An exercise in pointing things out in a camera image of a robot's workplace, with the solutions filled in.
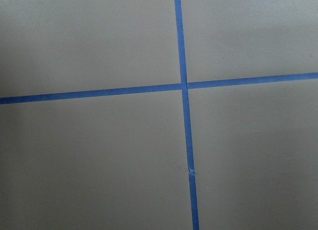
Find long blue tape line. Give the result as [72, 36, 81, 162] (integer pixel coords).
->
[174, 0, 200, 230]

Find crossing blue tape line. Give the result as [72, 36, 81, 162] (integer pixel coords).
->
[0, 73, 318, 105]

